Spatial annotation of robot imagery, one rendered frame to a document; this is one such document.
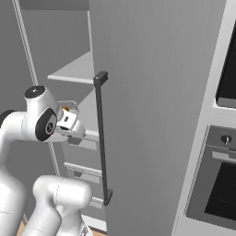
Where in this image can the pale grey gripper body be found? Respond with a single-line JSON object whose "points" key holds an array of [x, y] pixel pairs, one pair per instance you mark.
{"points": [[78, 128]]}

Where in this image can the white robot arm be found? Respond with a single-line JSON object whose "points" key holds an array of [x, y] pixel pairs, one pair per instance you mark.
{"points": [[12, 190]]}

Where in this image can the clear food container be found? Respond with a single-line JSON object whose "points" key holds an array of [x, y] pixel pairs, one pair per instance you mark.
{"points": [[72, 105]]}

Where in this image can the grey fridge rack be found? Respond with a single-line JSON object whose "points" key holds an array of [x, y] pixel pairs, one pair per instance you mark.
{"points": [[84, 170], [97, 202]]}

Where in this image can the orange food piece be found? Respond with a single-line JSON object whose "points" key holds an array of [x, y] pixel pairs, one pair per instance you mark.
{"points": [[65, 108]]}

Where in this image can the grey fridge shelf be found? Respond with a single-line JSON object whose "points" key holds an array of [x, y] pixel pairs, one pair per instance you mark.
{"points": [[78, 70]]}

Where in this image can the grey fridge door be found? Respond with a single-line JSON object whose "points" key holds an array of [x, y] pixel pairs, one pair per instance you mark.
{"points": [[153, 116]]}

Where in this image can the grey fridge body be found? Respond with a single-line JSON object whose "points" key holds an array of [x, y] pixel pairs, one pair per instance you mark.
{"points": [[58, 37]]}

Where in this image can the pale grey appliance cabinet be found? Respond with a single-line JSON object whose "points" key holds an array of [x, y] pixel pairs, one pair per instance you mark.
{"points": [[202, 101]]}

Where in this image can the grey oven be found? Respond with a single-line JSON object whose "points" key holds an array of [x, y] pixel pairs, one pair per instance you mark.
{"points": [[215, 181]]}

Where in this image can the black oven knob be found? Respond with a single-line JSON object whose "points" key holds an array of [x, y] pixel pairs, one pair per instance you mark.
{"points": [[226, 139]]}

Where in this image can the black microwave oven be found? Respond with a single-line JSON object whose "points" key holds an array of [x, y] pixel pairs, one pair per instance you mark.
{"points": [[229, 76]]}

